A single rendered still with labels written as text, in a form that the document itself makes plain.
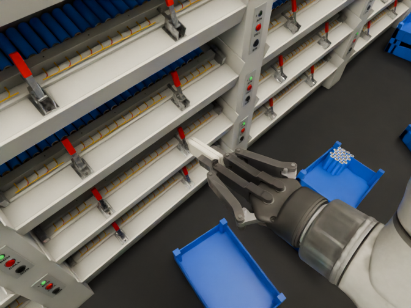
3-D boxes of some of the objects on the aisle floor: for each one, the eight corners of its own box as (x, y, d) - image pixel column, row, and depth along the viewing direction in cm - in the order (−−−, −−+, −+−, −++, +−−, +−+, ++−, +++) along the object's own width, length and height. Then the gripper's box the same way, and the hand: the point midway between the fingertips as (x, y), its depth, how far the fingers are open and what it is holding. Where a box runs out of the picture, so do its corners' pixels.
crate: (327, 154, 129) (337, 140, 124) (373, 186, 121) (385, 171, 116) (290, 186, 110) (299, 170, 105) (340, 225, 102) (354, 211, 97)
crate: (281, 303, 97) (287, 297, 90) (228, 346, 90) (230, 344, 84) (223, 227, 111) (224, 217, 105) (174, 259, 105) (172, 251, 98)
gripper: (282, 275, 40) (167, 181, 54) (339, 209, 45) (220, 139, 59) (284, 247, 35) (155, 151, 49) (347, 176, 40) (215, 107, 54)
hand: (205, 154), depth 52 cm, fingers closed
